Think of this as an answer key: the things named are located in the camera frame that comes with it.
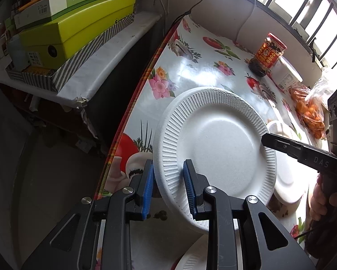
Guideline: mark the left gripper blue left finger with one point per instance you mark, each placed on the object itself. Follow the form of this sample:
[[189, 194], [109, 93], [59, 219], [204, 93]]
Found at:
[[73, 242]]

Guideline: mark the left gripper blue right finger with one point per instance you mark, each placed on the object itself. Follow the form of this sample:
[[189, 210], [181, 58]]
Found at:
[[243, 233]]

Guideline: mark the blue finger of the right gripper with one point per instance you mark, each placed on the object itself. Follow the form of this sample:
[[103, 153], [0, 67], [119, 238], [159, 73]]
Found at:
[[287, 146]]

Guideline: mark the white foam plate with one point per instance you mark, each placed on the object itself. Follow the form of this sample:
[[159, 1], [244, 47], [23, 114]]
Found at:
[[292, 176], [221, 133]]

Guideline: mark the person's right hand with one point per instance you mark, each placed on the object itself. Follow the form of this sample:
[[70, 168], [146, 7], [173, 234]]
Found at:
[[318, 202]]

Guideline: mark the plastic bag of oranges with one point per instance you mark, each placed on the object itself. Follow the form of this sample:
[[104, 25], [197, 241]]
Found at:
[[310, 104]]

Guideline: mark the white paper cup container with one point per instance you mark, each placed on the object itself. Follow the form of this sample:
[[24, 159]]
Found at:
[[284, 74]]

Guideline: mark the red chili sauce jar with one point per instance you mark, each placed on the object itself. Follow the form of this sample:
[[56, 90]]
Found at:
[[267, 55]]

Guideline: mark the floral tomato vinyl tablecloth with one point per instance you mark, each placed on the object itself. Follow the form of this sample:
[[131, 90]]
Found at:
[[193, 57]]

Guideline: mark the side table with white cover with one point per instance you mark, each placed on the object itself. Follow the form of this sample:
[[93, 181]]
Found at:
[[86, 81]]

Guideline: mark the black white striped box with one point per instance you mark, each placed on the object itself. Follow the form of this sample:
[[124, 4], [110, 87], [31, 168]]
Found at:
[[54, 80]]

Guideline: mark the lime green shoe box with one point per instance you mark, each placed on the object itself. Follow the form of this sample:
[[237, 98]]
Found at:
[[51, 44]]

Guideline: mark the white green flat box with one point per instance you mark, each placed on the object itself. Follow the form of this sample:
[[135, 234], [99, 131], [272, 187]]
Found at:
[[38, 11]]

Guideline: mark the window frame with bars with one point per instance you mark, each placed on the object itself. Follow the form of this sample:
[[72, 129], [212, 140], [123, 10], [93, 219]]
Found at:
[[314, 21]]

